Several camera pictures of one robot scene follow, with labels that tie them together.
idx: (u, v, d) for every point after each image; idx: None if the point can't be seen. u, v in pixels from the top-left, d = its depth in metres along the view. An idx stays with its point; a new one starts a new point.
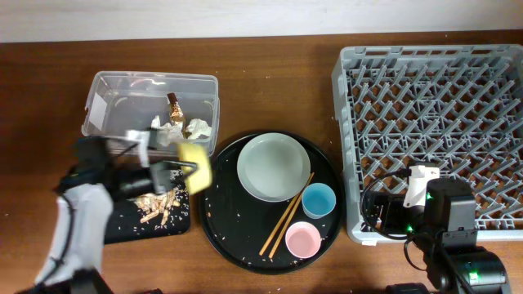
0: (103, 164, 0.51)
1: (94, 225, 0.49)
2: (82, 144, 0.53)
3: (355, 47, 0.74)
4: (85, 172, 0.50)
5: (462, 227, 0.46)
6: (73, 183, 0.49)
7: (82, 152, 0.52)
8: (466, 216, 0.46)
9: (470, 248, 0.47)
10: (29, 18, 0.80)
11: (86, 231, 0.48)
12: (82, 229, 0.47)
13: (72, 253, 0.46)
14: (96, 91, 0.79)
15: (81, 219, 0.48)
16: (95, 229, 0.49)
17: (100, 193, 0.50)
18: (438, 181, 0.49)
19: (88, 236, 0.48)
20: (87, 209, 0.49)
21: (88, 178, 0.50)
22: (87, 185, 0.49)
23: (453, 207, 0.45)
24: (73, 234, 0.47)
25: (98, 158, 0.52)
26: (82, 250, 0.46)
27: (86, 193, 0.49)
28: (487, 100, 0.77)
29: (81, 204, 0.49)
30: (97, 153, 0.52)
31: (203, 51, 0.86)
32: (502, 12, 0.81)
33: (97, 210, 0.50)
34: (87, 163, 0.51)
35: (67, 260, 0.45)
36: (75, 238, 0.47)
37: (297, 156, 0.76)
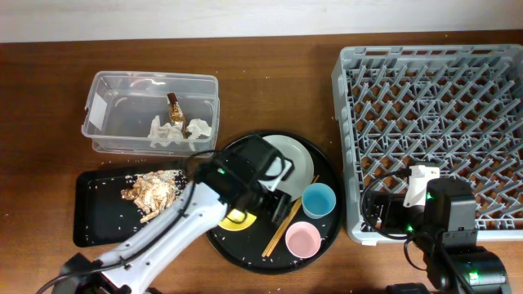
0: (252, 175, 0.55)
1: (181, 241, 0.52)
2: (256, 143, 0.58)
3: (355, 47, 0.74)
4: (230, 174, 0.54)
5: (462, 227, 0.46)
6: (211, 180, 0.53)
7: (246, 150, 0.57)
8: (465, 216, 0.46)
9: (470, 247, 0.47)
10: (28, 18, 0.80)
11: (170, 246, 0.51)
12: (167, 246, 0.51)
13: (139, 266, 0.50)
14: (96, 91, 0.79)
15: (178, 229, 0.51)
16: (175, 250, 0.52)
17: (216, 213, 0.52)
18: (438, 180, 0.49)
19: (164, 255, 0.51)
20: (189, 228, 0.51)
21: (226, 182, 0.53)
22: (216, 194, 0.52)
23: (453, 207, 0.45)
24: (157, 244, 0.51)
25: (255, 165, 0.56)
26: (146, 267, 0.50)
27: (206, 204, 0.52)
28: (487, 100, 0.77)
29: (194, 215, 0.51)
30: (260, 162, 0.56)
31: (203, 50, 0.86)
32: (502, 12, 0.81)
33: (198, 226, 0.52)
34: (248, 166, 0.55)
35: (130, 267, 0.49)
36: (154, 252, 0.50)
37: (299, 156, 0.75)
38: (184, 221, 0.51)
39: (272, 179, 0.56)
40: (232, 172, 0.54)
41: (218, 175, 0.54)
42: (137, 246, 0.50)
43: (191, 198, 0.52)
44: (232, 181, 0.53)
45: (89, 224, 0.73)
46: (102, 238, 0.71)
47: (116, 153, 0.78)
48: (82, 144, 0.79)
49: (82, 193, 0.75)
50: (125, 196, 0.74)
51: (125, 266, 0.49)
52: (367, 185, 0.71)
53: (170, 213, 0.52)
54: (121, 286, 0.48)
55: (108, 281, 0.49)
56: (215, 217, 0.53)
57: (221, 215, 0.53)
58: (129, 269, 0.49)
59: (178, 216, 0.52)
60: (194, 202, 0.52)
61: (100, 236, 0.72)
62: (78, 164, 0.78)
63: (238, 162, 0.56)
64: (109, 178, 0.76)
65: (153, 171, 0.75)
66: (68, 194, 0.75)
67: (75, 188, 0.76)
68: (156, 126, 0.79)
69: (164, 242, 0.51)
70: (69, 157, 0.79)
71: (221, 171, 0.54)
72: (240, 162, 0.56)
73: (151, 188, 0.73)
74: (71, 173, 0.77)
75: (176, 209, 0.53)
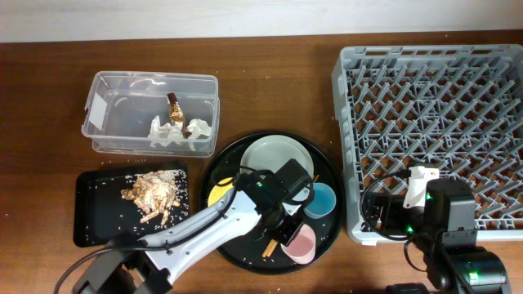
0: (285, 195, 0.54)
1: (217, 240, 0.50)
2: (296, 166, 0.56)
3: (355, 47, 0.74)
4: (267, 190, 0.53)
5: (462, 227, 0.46)
6: (250, 191, 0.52)
7: (283, 171, 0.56)
8: (465, 216, 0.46)
9: (469, 247, 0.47)
10: (28, 18, 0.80)
11: (208, 241, 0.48)
12: (207, 240, 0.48)
13: (180, 254, 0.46)
14: (96, 91, 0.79)
15: (218, 226, 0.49)
16: (210, 247, 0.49)
17: (251, 220, 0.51)
18: (437, 181, 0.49)
19: (202, 251, 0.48)
20: (228, 229, 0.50)
21: (264, 198, 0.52)
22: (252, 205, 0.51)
23: (453, 207, 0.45)
24: (199, 236, 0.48)
25: (289, 187, 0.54)
26: (186, 256, 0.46)
27: (244, 210, 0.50)
28: (487, 100, 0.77)
29: (234, 216, 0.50)
30: (294, 184, 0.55)
31: (203, 50, 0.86)
32: (502, 12, 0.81)
33: (234, 230, 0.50)
34: (282, 184, 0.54)
35: (172, 252, 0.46)
36: (195, 243, 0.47)
37: (299, 157, 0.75)
38: (225, 220, 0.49)
39: (295, 203, 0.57)
40: (268, 188, 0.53)
41: (257, 188, 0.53)
42: (180, 235, 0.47)
43: (232, 202, 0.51)
44: (266, 197, 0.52)
45: (89, 224, 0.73)
46: (102, 239, 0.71)
47: (116, 153, 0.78)
48: (82, 144, 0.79)
49: (82, 193, 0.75)
50: (125, 196, 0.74)
51: (166, 251, 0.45)
52: (367, 185, 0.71)
53: (210, 211, 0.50)
54: (162, 269, 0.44)
55: (149, 262, 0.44)
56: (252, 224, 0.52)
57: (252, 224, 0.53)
58: (172, 255, 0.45)
59: (219, 215, 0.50)
60: (234, 207, 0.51)
61: (100, 236, 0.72)
62: (78, 164, 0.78)
63: (271, 180, 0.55)
64: (109, 178, 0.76)
65: (153, 171, 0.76)
66: (69, 194, 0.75)
67: (75, 188, 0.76)
68: (156, 126, 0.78)
69: (206, 234, 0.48)
70: (69, 157, 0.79)
71: (260, 184, 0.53)
72: (275, 180, 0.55)
73: (151, 188, 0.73)
74: (72, 173, 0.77)
75: (216, 208, 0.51)
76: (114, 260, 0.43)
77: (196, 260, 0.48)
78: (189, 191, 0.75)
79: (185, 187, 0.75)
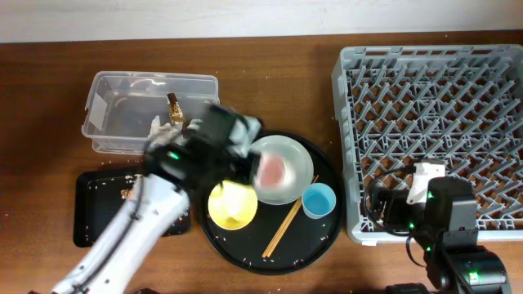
0: (211, 149, 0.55)
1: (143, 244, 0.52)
2: (212, 115, 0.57)
3: (355, 47, 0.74)
4: (185, 157, 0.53)
5: (462, 227, 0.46)
6: (168, 164, 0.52)
7: (203, 126, 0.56)
8: (466, 217, 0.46)
9: (471, 249, 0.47)
10: (29, 18, 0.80)
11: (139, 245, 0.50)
12: (128, 252, 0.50)
13: (95, 287, 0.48)
14: (96, 91, 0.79)
15: (133, 231, 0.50)
16: (137, 252, 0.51)
17: (172, 205, 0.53)
18: (439, 180, 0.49)
19: (124, 266, 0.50)
20: (142, 232, 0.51)
21: (184, 164, 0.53)
22: (172, 182, 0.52)
23: (454, 207, 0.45)
24: (113, 259, 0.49)
25: (212, 138, 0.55)
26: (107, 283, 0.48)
27: (158, 200, 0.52)
28: (487, 100, 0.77)
29: (148, 213, 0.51)
30: (218, 134, 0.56)
31: (203, 51, 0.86)
32: (502, 13, 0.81)
33: (157, 223, 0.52)
34: (201, 142, 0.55)
35: (88, 290, 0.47)
36: (113, 266, 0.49)
37: (300, 158, 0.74)
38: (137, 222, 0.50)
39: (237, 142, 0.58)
40: (186, 153, 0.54)
41: (172, 159, 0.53)
42: (91, 269, 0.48)
43: (143, 195, 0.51)
44: (192, 162, 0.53)
45: (89, 224, 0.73)
46: None
47: (116, 153, 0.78)
48: (82, 144, 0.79)
49: (82, 193, 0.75)
50: (125, 196, 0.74)
51: (82, 291, 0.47)
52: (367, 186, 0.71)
53: (121, 219, 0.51)
54: None
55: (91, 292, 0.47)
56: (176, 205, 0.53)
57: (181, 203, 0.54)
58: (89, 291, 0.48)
59: (130, 220, 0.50)
60: (148, 202, 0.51)
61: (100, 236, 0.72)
62: (78, 164, 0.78)
63: (194, 141, 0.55)
64: (109, 178, 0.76)
65: None
66: (69, 194, 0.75)
67: (75, 188, 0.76)
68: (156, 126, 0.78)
69: (128, 244, 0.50)
70: (69, 157, 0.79)
71: (175, 157, 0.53)
72: (195, 140, 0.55)
73: None
74: (71, 173, 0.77)
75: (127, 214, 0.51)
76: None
77: (125, 273, 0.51)
78: None
79: None
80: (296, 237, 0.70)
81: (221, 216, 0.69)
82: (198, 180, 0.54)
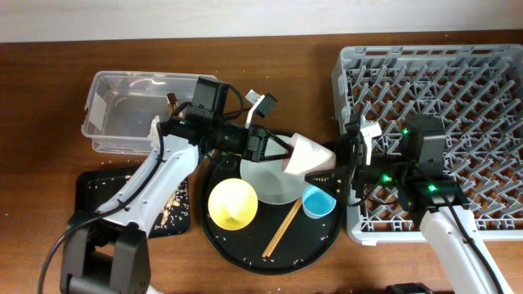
0: (212, 116, 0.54)
1: (168, 185, 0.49)
2: (201, 86, 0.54)
3: (355, 47, 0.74)
4: (191, 123, 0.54)
5: (431, 159, 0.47)
6: (176, 131, 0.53)
7: (196, 96, 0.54)
8: (435, 149, 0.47)
9: (440, 175, 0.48)
10: (29, 17, 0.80)
11: (165, 184, 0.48)
12: (159, 184, 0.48)
13: (137, 207, 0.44)
14: (96, 91, 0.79)
15: (163, 171, 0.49)
16: (166, 191, 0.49)
17: (191, 158, 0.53)
18: (415, 118, 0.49)
19: (160, 197, 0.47)
20: (172, 169, 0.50)
21: (189, 131, 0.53)
22: (186, 139, 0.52)
23: (426, 141, 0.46)
24: (150, 186, 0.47)
25: (207, 106, 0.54)
26: (146, 206, 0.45)
27: (179, 147, 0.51)
28: (487, 100, 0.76)
29: (172, 158, 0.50)
30: (212, 101, 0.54)
31: (203, 51, 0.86)
32: (502, 12, 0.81)
33: (180, 171, 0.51)
34: (200, 111, 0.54)
35: (130, 208, 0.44)
36: (150, 192, 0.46)
37: None
38: (166, 163, 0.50)
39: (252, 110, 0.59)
40: (190, 122, 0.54)
41: (179, 126, 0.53)
42: (130, 193, 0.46)
43: (164, 147, 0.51)
44: (188, 131, 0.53)
45: None
46: None
47: (116, 153, 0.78)
48: (82, 143, 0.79)
49: (82, 193, 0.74)
50: None
51: (124, 210, 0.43)
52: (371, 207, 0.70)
53: (149, 162, 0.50)
54: (128, 224, 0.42)
55: (114, 224, 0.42)
56: (192, 156, 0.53)
57: (194, 158, 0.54)
58: (130, 211, 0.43)
59: (158, 162, 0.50)
60: (169, 149, 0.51)
61: None
62: (78, 164, 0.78)
63: (194, 111, 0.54)
64: (109, 178, 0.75)
65: None
66: (68, 194, 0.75)
67: (75, 188, 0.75)
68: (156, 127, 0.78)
69: (158, 178, 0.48)
70: (69, 156, 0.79)
71: (184, 123, 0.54)
72: (194, 110, 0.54)
73: None
74: (72, 173, 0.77)
75: (153, 159, 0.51)
76: (80, 240, 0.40)
77: (158, 208, 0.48)
78: (189, 192, 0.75)
79: (185, 186, 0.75)
80: (295, 237, 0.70)
81: (221, 216, 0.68)
82: (207, 144, 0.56)
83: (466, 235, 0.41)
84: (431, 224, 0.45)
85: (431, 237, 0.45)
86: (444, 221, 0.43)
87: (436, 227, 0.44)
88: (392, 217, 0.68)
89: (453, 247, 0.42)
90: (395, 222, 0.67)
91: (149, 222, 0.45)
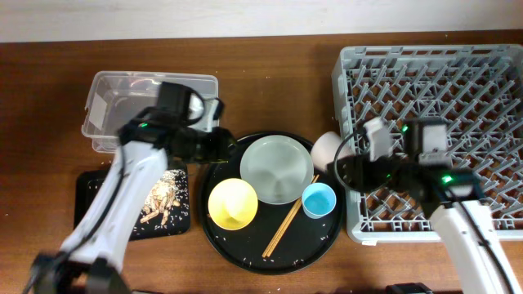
0: (179, 119, 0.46)
1: (139, 198, 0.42)
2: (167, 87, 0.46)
3: (355, 47, 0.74)
4: (152, 125, 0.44)
5: (435, 149, 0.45)
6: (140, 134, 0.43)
7: (163, 98, 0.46)
8: (437, 139, 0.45)
9: (449, 166, 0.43)
10: (27, 17, 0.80)
11: (134, 199, 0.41)
12: (127, 203, 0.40)
13: (104, 241, 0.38)
14: (96, 91, 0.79)
15: (128, 186, 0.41)
16: (136, 207, 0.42)
17: (158, 162, 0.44)
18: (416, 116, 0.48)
19: (129, 220, 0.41)
20: (139, 184, 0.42)
21: (156, 133, 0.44)
22: (149, 144, 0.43)
23: (426, 131, 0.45)
24: (116, 211, 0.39)
25: (173, 109, 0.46)
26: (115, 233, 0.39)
27: (143, 156, 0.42)
28: (487, 100, 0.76)
29: (136, 168, 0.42)
30: (178, 105, 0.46)
31: (204, 51, 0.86)
32: (503, 12, 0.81)
33: (149, 178, 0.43)
34: (164, 114, 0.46)
35: (96, 241, 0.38)
36: (116, 219, 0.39)
37: (300, 158, 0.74)
38: (130, 177, 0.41)
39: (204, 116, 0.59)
40: (154, 123, 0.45)
41: (142, 130, 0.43)
42: (91, 224, 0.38)
43: (127, 157, 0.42)
44: (153, 136, 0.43)
45: None
46: None
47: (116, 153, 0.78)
48: (82, 143, 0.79)
49: (82, 193, 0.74)
50: None
51: (89, 242, 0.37)
52: (371, 207, 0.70)
53: (110, 177, 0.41)
54: (96, 260, 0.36)
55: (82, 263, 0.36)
56: (158, 162, 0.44)
57: (163, 160, 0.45)
58: (96, 243, 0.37)
59: (119, 177, 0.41)
60: (132, 160, 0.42)
61: None
62: (78, 164, 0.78)
63: (156, 114, 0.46)
64: None
65: None
66: (68, 194, 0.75)
67: (75, 188, 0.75)
68: None
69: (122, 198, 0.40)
70: (69, 156, 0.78)
71: (143, 126, 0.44)
72: (158, 113, 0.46)
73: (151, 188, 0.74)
74: (72, 173, 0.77)
75: (113, 172, 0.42)
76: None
77: (129, 227, 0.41)
78: (189, 192, 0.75)
79: (185, 186, 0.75)
80: (296, 237, 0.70)
81: (221, 216, 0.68)
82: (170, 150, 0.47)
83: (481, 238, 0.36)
84: (444, 225, 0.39)
85: (441, 233, 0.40)
86: (457, 218, 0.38)
87: (446, 223, 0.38)
88: (392, 217, 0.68)
89: (467, 251, 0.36)
90: (395, 221, 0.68)
91: (119, 254, 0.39)
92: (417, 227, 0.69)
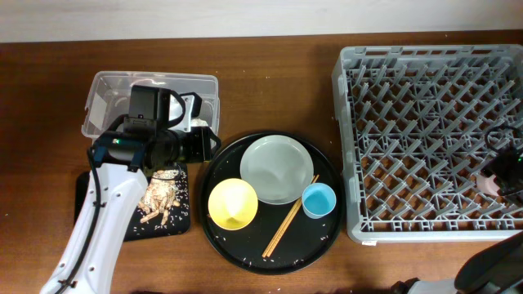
0: (154, 124, 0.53)
1: (118, 229, 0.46)
2: (136, 94, 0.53)
3: (355, 47, 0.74)
4: (128, 140, 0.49)
5: None
6: (125, 144, 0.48)
7: (134, 107, 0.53)
8: None
9: None
10: (27, 18, 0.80)
11: (110, 230, 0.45)
12: (103, 238, 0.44)
13: (82, 277, 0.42)
14: (95, 91, 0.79)
15: (105, 217, 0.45)
16: (117, 236, 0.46)
17: (135, 186, 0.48)
18: None
19: (108, 252, 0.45)
20: (114, 213, 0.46)
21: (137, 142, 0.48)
22: (124, 165, 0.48)
23: None
24: (92, 245, 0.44)
25: (149, 116, 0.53)
26: (94, 271, 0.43)
27: (117, 183, 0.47)
28: (487, 100, 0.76)
29: (111, 197, 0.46)
30: (153, 109, 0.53)
31: (203, 51, 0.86)
32: (503, 12, 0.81)
33: (126, 205, 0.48)
34: (140, 121, 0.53)
35: (76, 282, 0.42)
36: (93, 253, 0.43)
37: (300, 157, 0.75)
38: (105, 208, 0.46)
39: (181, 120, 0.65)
40: (130, 135, 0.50)
41: (125, 140, 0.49)
42: (72, 261, 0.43)
43: (100, 184, 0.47)
44: (133, 144, 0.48)
45: None
46: None
47: None
48: (82, 143, 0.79)
49: (82, 193, 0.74)
50: None
51: (70, 286, 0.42)
52: (371, 207, 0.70)
53: (87, 210, 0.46)
54: None
55: None
56: (135, 184, 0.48)
57: (142, 182, 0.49)
58: (77, 284, 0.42)
59: (96, 209, 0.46)
60: (107, 187, 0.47)
61: None
62: (78, 164, 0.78)
63: (135, 123, 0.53)
64: None
65: None
66: (68, 194, 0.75)
67: (75, 188, 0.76)
68: None
69: (99, 233, 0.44)
70: (68, 156, 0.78)
71: (118, 141, 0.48)
72: (134, 122, 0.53)
73: (151, 188, 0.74)
74: (73, 173, 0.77)
75: (91, 204, 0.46)
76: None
77: (111, 260, 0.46)
78: (189, 191, 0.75)
79: (185, 186, 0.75)
80: (295, 237, 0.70)
81: (221, 216, 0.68)
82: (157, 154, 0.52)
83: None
84: None
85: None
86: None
87: None
88: (392, 217, 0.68)
89: None
90: (395, 222, 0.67)
91: (103, 286, 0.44)
92: (417, 226, 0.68)
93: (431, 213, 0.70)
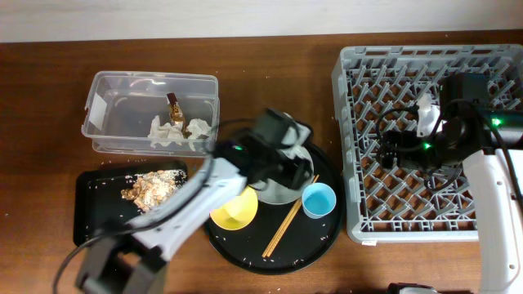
0: (269, 147, 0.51)
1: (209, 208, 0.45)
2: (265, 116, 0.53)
3: (355, 47, 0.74)
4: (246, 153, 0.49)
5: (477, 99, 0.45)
6: (229, 155, 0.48)
7: (261, 126, 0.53)
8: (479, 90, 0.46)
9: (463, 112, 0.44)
10: (27, 18, 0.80)
11: (202, 210, 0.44)
12: (196, 209, 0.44)
13: (168, 231, 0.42)
14: (96, 91, 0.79)
15: (205, 194, 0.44)
16: (204, 216, 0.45)
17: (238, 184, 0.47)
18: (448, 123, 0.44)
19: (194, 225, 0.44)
20: (211, 199, 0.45)
21: (241, 160, 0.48)
22: (235, 167, 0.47)
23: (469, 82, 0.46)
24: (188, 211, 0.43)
25: (270, 139, 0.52)
26: (178, 231, 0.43)
27: (227, 175, 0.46)
28: None
29: (216, 184, 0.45)
30: (274, 134, 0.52)
31: (203, 51, 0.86)
32: (504, 12, 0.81)
33: (221, 198, 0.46)
34: (258, 139, 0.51)
35: (161, 230, 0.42)
36: (185, 218, 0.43)
37: None
38: (210, 188, 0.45)
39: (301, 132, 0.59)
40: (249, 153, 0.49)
41: (235, 153, 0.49)
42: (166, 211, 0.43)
43: (212, 171, 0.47)
44: (245, 162, 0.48)
45: (89, 223, 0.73)
46: None
47: (116, 153, 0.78)
48: (82, 144, 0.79)
49: (82, 193, 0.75)
50: (125, 196, 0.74)
51: (155, 229, 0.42)
52: (371, 207, 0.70)
53: (191, 184, 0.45)
54: (153, 247, 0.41)
55: (140, 242, 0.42)
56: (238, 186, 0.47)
57: (239, 189, 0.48)
58: (161, 233, 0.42)
59: (200, 184, 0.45)
60: (216, 175, 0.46)
61: None
62: (78, 164, 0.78)
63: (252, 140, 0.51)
64: (109, 178, 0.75)
65: (153, 171, 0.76)
66: (68, 193, 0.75)
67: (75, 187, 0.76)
68: (156, 126, 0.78)
69: (195, 202, 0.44)
70: (68, 156, 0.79)
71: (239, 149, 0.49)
72: (254, 139, 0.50)
73: (151, 188, 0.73)
74: (73, 173, 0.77)
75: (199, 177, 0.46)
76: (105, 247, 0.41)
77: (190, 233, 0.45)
78: None
79: None
80: (295, 237, 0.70)
81: (221, 216, 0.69)
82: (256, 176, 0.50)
83: (516, 189, 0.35)
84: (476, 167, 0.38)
85: (471, 181, 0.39)
86: (495, 167, 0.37)
87: (484, 167, 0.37)
88: (392, 217, 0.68)
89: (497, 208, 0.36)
90: (395, 222, 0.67)
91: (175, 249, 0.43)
92: (417, 227, 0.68)
93: (430, 213, 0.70)
